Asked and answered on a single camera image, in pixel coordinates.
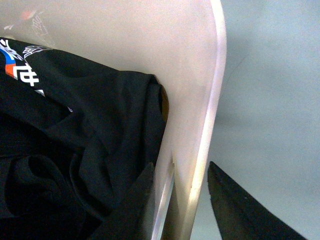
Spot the black printed t-shirt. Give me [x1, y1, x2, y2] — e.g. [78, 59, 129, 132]
[0, 37, 166, 240]

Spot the beige plastic laundry hamper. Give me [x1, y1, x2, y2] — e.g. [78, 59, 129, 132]
[0, 0, 227, 240]

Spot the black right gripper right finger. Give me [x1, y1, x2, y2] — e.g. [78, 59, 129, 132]
[207, 161, 305, 240]

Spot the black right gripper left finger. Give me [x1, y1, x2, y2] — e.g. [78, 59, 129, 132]
[88, 162, 155, 240]

